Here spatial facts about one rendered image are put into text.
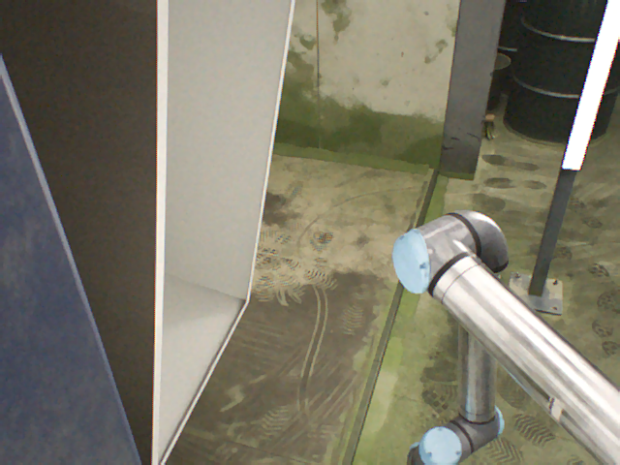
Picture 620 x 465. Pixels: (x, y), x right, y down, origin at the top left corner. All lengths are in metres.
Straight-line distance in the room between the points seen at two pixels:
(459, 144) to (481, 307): 2.10
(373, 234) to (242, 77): 1.47
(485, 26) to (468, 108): 0.39
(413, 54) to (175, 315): 1.78
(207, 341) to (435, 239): 0.78
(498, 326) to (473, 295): 0.07
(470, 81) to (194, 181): 1.73
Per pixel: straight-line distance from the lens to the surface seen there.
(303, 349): 2.22
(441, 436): 1.56
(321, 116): 3.24
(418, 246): 1.15
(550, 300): 2.59
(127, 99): 0.79
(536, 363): 1.08
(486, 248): 1.24
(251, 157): 1.49
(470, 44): 2.95
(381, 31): 2.99
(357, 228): 2.77
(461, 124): 3.10
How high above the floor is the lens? 1.69
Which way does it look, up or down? 37 degrees down
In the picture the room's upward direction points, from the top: 2 degrees counter-clockwise
